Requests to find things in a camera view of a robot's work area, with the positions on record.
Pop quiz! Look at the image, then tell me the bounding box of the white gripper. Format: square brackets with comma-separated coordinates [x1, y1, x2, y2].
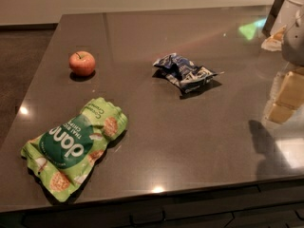
[266, 15, 304, 124]

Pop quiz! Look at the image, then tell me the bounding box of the red apple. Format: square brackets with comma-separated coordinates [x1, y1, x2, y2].
[68, 51, 96, 77]

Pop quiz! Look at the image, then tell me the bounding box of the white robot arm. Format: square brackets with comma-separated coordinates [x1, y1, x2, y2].
[264, 0, 304, 124]

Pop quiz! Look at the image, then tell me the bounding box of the blue crumpled snack bag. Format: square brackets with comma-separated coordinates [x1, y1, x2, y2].
[153, 53, 220, 94]

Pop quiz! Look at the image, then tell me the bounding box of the green rice chip bag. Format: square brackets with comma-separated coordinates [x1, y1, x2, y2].
[21, 98, 127, 202]

